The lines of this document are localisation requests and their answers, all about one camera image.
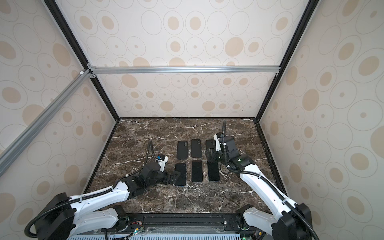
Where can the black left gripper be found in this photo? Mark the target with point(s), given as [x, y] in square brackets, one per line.
[172, 180]

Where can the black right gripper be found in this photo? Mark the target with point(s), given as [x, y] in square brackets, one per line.
[211, 155]

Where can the black phone case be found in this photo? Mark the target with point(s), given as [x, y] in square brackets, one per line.
[196, 148]
[182, 150]
[210, 144]

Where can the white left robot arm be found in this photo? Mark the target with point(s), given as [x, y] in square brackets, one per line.
[66, 216]

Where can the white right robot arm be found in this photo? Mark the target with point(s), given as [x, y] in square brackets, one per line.
[287, 220]

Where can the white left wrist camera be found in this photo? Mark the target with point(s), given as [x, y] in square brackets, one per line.
[162, 160]

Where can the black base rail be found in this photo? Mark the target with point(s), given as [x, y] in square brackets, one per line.
[227, 222]

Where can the silver aluminium rail back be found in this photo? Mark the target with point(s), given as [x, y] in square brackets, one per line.
[185, 70]

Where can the silver aluminium rail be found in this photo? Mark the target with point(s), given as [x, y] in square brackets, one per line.
[185, 70]
[25, 138]

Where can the silver aluminium rail left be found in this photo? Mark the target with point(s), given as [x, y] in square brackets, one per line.
[25, 138]

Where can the black corner frame post right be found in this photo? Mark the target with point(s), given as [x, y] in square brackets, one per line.
[302, 25]

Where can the black corner frame post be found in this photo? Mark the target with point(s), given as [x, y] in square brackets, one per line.
[59, 18]
[302, 25]

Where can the black corner frame post left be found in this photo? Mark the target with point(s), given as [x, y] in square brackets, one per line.
[59, 18]

